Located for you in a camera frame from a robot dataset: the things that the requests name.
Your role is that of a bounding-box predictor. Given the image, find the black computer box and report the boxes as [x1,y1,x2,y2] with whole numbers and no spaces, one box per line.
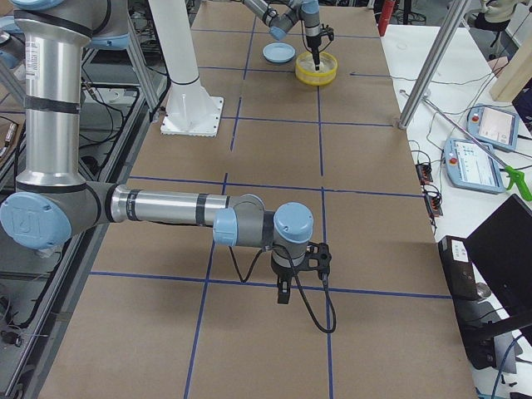
[438,235,477,301]

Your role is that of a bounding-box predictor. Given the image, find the metal reacher grabber stick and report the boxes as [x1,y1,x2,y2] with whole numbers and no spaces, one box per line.
[421,96,531,201]

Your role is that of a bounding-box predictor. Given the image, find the near blue teach pendant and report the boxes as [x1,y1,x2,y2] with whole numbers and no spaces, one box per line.
[444,138,505,194]

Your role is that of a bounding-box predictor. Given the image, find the red fire extinguisher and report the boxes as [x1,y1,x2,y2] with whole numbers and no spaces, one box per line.
[377,0,396,37]

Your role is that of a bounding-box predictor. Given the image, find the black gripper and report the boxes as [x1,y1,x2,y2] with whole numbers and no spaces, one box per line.
[306,36,320,66]
[272,264,294,304]

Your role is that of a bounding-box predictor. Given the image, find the aluminium frame post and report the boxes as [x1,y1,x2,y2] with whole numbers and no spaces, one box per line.
[398,0,469,130]

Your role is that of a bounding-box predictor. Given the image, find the white pedestal base plate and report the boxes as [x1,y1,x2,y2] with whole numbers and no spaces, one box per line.
[160,94,224,137]

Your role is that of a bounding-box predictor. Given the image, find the black monitor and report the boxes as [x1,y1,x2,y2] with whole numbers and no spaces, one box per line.
[465,195,531,315]

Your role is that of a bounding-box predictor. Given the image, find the far blue teach pendant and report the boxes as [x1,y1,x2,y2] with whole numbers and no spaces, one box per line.
[466,104,520,152]

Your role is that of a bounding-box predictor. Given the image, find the black usb hub left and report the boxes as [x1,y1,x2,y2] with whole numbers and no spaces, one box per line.
[416,163,433,185]

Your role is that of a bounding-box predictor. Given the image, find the black usb hub right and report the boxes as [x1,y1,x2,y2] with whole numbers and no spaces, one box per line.
[424,195,443,218]

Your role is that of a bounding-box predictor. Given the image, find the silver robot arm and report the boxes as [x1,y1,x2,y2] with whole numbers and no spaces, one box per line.
[1,1,317,303]
[242,0,323,71]

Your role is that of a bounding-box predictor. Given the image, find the brown paper table cover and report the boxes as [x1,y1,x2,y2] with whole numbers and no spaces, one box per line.
[40,2,475,398]

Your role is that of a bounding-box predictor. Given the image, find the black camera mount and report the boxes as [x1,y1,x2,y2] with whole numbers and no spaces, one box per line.
[296,242,332,280]
[319,24,334,42]

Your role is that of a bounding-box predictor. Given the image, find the blue teach pendant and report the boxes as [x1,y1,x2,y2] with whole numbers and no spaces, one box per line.
[466,104,520,152]
[444,138,505,194]

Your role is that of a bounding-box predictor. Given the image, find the yellow plastic steamer basket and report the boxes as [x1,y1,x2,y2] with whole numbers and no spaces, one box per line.
[295,52,338,86]

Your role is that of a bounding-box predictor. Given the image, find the light blue plate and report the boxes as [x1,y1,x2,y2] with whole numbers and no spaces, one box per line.
[262,42,296,64]

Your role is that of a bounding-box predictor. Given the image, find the white camera pedestal column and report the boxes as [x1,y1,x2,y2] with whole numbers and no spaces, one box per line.
[149,0,200,86]

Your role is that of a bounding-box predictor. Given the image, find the black usb hub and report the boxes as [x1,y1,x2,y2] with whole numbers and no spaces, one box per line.
[416,163,433,185]
[424,195,443,218]

